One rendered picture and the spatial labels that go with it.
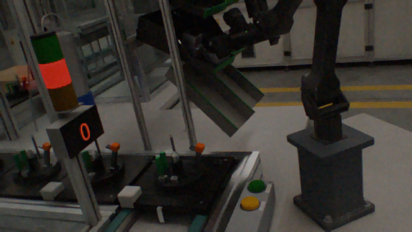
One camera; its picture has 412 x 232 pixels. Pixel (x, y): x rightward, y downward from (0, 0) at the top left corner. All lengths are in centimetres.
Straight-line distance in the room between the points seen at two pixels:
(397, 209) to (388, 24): 389
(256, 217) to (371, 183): 40
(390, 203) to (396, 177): 12
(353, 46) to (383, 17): 44
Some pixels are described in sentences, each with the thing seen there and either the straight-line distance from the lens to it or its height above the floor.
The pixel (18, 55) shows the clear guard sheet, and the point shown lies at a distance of 84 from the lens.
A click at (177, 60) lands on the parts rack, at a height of 124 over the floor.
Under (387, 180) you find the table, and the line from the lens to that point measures 119.
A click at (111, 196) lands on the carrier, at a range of 107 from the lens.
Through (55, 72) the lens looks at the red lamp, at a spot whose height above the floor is 134.
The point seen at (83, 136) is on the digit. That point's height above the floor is 120.
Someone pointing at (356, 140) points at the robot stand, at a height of 106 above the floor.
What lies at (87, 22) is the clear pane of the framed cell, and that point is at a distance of 211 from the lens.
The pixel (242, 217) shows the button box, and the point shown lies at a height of 96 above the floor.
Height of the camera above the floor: 150
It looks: 22 degrees down
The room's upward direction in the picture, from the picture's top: 10 degrees counter-clockwise
